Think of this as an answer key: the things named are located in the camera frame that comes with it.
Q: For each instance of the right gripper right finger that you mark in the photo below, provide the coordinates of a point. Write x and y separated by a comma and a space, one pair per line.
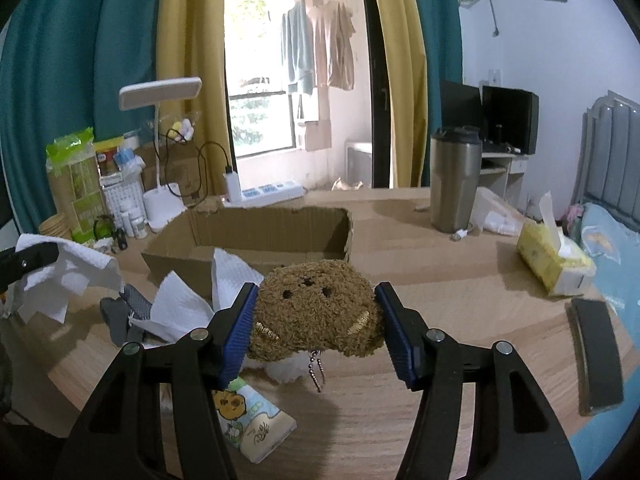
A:
516, 434

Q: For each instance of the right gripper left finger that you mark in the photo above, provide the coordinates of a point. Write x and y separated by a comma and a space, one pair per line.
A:
118, 434

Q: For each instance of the grey dotted sock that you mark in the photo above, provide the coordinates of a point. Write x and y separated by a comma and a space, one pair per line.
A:
117, 314

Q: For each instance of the brown plush bear toy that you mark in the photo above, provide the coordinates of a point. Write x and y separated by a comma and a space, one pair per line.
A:
310, 308

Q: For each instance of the white paper towel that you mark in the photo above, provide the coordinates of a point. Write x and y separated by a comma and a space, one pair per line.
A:
48, 290
177, 308

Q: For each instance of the stacked brown paper cups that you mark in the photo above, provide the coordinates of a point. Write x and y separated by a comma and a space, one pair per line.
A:
56, 226

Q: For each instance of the green paper cup package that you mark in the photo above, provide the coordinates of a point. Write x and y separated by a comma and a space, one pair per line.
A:
73, 175

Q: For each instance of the white pill bottle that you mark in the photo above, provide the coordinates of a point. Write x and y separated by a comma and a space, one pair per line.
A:
125, 206
138, 223

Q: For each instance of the white perforated basket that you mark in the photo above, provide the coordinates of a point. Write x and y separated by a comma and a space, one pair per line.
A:
115, 188

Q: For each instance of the cartoon tissue pack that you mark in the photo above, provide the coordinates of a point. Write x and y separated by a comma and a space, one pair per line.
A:
251, 423

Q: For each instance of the yellow tissue pack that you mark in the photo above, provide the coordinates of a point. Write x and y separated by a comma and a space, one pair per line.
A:
558, 262

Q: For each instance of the black phone on table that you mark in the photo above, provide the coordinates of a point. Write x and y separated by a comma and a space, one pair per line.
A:
600, 372

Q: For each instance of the clear plastic bag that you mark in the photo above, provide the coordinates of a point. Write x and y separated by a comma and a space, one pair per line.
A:
491, 213

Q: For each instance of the white desk lamp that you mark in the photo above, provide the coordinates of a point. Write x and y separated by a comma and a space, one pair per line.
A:
163, 203

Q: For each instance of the white computer desk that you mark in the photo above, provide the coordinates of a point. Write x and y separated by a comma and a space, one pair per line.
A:
503, 174

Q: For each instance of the steel travel tumbler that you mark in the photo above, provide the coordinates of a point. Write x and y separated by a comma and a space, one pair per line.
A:
456, 156

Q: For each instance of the blue patterned bedspread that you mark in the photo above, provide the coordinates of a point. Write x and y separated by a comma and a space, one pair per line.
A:
608, 446

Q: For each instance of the open cardboard box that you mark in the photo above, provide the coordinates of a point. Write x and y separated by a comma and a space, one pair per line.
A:
265, 238

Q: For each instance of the teal curtain left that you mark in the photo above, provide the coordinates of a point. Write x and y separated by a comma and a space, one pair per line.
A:
63, 63

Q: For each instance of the teal curtain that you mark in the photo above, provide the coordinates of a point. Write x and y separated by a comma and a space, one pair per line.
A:
63, 63
441, 30

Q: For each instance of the white power strip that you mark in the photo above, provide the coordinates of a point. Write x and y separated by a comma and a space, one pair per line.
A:
267, 195

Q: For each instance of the black computer monitor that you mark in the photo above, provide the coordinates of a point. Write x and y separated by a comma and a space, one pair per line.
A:
506, 119

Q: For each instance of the grey padded headboard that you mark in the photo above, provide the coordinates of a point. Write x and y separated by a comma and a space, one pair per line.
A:
608, 171

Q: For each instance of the yellow curtain left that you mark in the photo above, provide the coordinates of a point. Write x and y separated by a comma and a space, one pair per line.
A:
190, 43

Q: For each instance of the yellow curtain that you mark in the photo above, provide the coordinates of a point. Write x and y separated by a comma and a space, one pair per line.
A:
190, 43
407, 77

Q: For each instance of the yellow curtain right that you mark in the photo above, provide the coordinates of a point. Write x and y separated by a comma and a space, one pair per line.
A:
407, 77

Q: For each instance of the hanging beige shirt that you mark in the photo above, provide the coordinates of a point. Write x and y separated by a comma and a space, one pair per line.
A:
332, 32

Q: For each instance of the hanging blue shirt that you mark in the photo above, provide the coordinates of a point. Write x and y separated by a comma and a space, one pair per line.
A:
298, 49

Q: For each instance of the teal curtain right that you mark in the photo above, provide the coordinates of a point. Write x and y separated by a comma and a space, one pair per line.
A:
441, 30

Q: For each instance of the white charger with black cable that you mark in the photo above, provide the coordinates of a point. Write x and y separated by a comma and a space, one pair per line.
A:
231, 178

